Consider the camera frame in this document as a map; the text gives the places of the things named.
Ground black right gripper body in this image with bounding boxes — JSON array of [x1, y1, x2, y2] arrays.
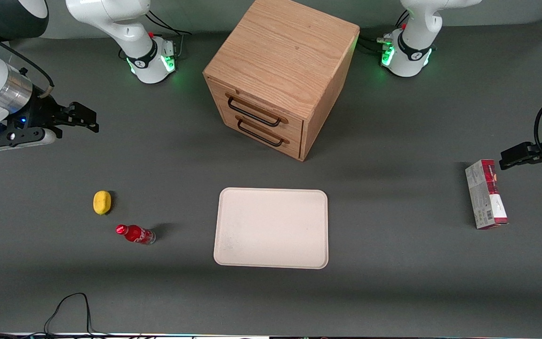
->
[[5, 96, 68, 131]]

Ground red coke bottle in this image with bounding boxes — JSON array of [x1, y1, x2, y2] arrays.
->
[[115, 224, 157, 246]]

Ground cream plastic tray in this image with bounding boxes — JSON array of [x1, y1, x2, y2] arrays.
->
[[213, 187, 329, 270]]

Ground red white carton box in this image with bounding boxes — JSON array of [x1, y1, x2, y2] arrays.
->
[[464, 159, 509, 231]]

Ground yellow lemon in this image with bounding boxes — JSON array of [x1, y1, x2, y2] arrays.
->
[[93, 190, 112, 216]]

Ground wooden drawer front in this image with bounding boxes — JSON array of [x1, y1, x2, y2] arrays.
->
[[208, 81, 305, 138], [218, 109, 303, 160]]

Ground wooden drawer cabinet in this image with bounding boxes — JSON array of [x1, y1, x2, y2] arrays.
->
[[203, 0, 361, 162]]

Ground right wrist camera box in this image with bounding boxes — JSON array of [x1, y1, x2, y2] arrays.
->
[[0, 127, 58, 153]]

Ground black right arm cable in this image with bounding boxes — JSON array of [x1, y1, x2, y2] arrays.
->
[[0, 24, 56, 98]]

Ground black right arm base cables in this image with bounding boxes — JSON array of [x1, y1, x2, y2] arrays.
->
[[145, 9, 192, 60]]

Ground black arm base cables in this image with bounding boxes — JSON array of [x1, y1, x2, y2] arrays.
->
[[359, 10, 411, 55], [145, 9, 192, 60]]

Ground black metal drawer handle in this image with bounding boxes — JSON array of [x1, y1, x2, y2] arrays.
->
[[236, 117, 291, 148], [226, 94, 289, 128]]

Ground black cable at table edge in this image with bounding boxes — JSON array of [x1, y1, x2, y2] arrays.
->
[[0, 292, 159, 339]]

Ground black left arm base cables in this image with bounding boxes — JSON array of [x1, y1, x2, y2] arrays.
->
[[359, 10, 411, 55]]

